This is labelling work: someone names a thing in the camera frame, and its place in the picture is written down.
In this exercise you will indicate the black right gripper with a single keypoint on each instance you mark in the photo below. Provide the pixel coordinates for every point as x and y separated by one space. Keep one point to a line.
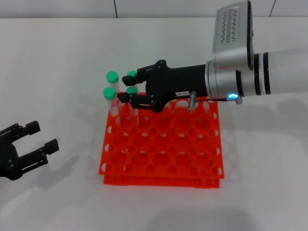
178 81

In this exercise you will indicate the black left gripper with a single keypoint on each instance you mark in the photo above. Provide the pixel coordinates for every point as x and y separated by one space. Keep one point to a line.
9 161

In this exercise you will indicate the orange plastic test tube rack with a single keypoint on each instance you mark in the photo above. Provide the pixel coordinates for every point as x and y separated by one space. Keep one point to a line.
163 154

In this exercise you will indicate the silver vented right wrist box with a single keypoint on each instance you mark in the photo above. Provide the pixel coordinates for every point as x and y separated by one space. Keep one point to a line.
231 31

